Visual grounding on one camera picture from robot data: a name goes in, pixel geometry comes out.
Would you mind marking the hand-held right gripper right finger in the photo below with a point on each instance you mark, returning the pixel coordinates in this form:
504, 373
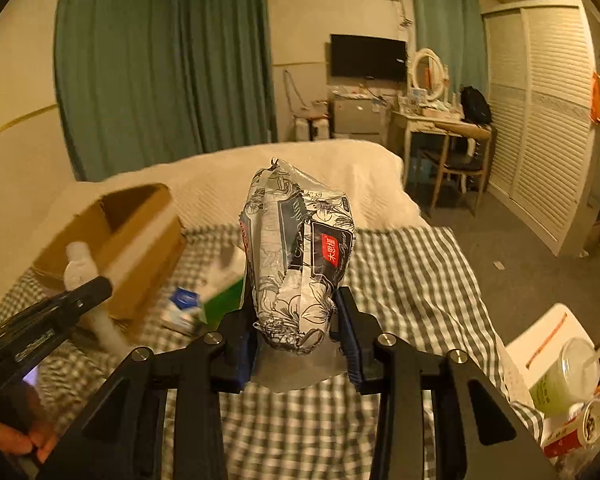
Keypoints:
349, 325

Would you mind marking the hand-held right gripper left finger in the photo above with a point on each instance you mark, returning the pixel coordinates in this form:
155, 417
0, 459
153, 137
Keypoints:
244, 357

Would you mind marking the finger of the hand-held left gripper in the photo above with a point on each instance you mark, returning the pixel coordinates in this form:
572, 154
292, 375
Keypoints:
82, 296

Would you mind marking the white tube-shaped object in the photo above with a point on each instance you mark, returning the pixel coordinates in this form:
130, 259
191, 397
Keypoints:
107, 332

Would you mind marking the brown cardboard box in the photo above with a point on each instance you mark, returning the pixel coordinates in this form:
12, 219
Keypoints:
130, 240

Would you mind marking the floral printed tissue pack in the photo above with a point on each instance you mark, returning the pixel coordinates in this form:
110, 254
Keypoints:
295, 250

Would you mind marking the person's left hand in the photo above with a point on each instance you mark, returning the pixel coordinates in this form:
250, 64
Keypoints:
25, 442

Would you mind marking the checkered cloth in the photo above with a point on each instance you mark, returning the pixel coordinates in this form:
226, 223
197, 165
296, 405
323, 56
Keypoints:
405, 290

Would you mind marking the green and white box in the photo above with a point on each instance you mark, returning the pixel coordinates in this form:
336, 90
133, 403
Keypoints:
225, 290

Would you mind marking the small blue and white box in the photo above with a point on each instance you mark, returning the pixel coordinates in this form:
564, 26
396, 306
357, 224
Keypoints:
182, 307

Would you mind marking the white quilted blanket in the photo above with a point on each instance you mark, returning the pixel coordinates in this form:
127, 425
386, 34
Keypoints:
220, 180

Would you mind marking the white side table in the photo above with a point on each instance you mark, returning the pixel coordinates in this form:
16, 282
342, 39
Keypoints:
535, 340

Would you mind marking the wooden chair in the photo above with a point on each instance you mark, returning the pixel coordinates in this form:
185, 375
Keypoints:
455, 162

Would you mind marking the grey mini fridge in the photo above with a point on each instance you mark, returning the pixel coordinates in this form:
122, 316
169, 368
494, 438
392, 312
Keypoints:
357, 120

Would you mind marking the white dressing table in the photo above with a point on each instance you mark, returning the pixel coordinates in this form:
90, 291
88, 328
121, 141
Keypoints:
430, 122

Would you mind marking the plastic cup with green drink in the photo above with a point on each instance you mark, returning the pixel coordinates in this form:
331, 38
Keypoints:
562, 380

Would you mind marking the wide green curtain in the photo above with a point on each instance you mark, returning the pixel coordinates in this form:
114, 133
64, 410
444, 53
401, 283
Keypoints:
155, 70

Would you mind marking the black backpack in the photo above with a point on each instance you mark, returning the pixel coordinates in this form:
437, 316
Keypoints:
475, 107

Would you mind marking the paper cup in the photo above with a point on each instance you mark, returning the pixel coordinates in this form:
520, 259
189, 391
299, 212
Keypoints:
577, 430

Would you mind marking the round white vanity mirror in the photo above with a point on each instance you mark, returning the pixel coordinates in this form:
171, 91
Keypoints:
420, 75

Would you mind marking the white louvred wardrobe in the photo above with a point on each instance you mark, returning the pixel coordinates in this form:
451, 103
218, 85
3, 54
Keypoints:
545, 125

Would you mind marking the narrow green curtain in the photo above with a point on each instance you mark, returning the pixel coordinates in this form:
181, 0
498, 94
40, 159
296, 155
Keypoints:
445, 25

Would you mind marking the black wall television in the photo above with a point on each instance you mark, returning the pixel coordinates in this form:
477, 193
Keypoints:
367, 57

